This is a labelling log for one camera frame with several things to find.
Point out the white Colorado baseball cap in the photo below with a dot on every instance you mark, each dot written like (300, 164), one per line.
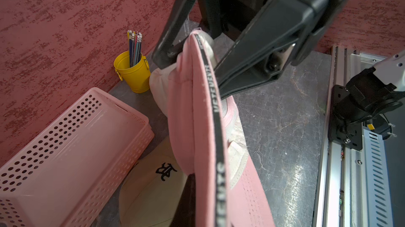
(159, 77)

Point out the beige baseball cap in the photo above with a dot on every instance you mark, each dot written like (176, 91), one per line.
(151, 191)

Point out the yellow pencil cup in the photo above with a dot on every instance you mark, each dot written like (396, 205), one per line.
(137, 77)

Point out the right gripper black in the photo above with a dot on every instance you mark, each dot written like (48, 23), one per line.
(268, 36)

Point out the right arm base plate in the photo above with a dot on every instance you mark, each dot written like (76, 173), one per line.
(342, 129)

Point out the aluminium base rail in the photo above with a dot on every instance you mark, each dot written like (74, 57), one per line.
(353, 186)

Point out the pink cloth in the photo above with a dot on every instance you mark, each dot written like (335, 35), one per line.
(229, 192)

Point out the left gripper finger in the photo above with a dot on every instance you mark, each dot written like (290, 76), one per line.
(186, 210)

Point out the pink plastic basket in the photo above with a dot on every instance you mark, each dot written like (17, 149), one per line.
(66, 175)

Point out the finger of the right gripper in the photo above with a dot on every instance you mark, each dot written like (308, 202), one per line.
(166, 52)

